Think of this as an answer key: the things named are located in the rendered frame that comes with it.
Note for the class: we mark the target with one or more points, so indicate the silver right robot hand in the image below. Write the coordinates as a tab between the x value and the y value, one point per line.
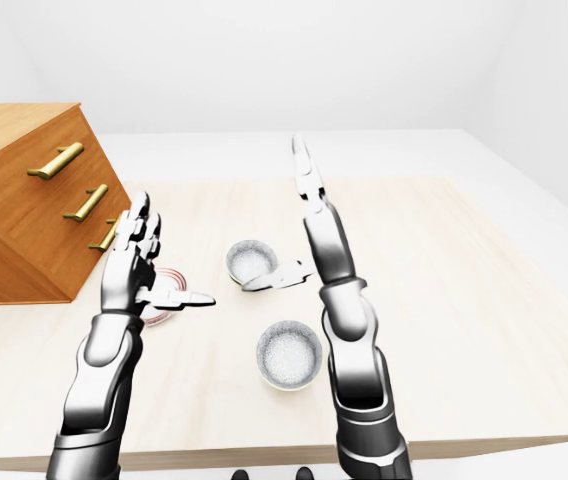
329	245

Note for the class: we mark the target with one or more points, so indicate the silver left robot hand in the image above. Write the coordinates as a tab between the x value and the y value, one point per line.
124	270

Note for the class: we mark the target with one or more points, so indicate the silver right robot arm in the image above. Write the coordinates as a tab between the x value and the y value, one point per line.
359	380

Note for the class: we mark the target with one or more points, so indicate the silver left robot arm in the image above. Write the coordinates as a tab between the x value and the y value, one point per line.
96	380

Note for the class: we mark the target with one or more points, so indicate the grey speckled bowl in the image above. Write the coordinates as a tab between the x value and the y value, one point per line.
245	257
289	357

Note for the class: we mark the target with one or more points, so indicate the wooden cabinet drawer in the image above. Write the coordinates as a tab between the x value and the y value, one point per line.
49	230
24	192
76	270

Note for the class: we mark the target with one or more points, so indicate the white plate with red rings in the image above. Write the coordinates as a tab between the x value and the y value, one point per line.
171	281

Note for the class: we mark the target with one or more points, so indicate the wooden cabinet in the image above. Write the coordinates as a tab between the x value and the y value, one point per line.
9	260

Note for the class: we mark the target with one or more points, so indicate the small dark rounded shape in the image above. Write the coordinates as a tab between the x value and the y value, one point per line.
305	473
240	475

